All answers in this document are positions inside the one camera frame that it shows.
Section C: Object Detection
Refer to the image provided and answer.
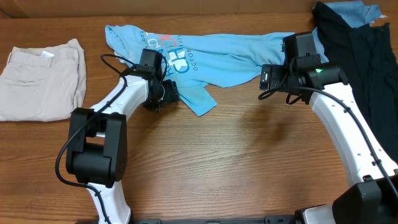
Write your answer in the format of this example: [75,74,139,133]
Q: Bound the blue denim garment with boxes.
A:
[326,1,387,28]

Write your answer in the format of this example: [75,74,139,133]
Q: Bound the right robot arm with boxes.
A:
[258,32,397,224]

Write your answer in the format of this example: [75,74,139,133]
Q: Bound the black garment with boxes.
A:
[313,2,397,161]

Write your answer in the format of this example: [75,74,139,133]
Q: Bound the light blue printed t-shirt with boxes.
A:
[104,24,329,118]

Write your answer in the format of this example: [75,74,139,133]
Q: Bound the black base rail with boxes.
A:
[133,215,300,224]

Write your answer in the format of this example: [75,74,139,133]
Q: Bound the folded beige trousers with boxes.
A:
[1,39,86,122]

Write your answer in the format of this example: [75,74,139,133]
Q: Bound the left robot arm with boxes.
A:
[55,49,180,223]

